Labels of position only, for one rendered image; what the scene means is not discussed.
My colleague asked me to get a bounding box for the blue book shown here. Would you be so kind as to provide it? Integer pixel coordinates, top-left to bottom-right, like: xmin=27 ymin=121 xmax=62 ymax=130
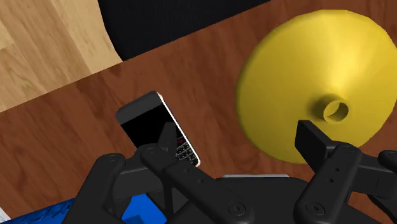
xmin=0 ymin=193 xmax=168 ymax=224

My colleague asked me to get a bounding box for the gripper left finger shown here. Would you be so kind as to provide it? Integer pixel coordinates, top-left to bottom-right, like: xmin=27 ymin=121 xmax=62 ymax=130
xmin=62 ymin=122 xmax=256 ymax=224

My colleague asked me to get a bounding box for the black chair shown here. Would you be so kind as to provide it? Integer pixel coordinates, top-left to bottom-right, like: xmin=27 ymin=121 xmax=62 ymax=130
xmin=97 ymin=0 xmax=271 ymax=62

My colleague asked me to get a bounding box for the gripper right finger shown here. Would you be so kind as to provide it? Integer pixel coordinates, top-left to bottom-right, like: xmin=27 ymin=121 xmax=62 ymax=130
xmin=293 ymin=119 xmax=397 ymax=224

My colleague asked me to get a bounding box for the black keypad mobile phone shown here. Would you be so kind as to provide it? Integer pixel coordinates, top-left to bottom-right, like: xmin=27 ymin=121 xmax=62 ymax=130
xmin=115 ymin=90 xmax=202 ymax=168

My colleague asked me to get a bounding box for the yellow cone-shaped funnel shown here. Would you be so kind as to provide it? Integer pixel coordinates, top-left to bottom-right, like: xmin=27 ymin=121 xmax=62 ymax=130
xmin=235 ymin=9 xmax=397 ymax=165

